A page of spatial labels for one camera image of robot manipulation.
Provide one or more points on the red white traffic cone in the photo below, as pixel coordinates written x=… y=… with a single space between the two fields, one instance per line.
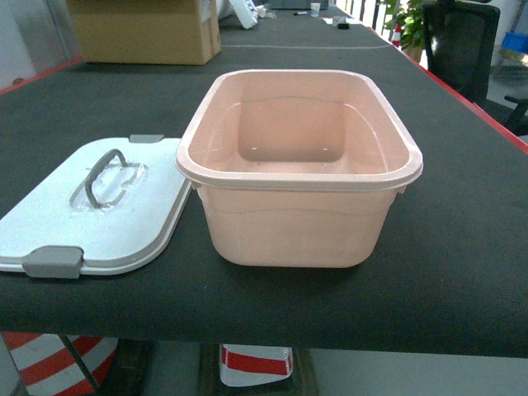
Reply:
x=50 y=364

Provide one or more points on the red white cone base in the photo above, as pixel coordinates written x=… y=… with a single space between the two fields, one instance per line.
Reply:
x=244 y=365

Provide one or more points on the brown cardboard box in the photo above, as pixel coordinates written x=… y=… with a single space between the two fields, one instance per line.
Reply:
x=146 y=32

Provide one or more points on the black mesh chair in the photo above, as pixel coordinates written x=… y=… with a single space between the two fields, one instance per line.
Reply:
x=459 y=39

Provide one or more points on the white paper cup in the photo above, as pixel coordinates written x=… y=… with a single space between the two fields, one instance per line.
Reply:
x=315 y=9

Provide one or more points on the green potted plant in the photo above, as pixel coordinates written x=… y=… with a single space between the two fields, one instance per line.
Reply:
x=406 y=23

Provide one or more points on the white lid grey handle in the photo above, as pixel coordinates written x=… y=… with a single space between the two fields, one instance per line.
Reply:
x=111 y=207

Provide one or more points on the pink plastic box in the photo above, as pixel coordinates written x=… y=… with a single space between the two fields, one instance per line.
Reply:
x=297 y=167

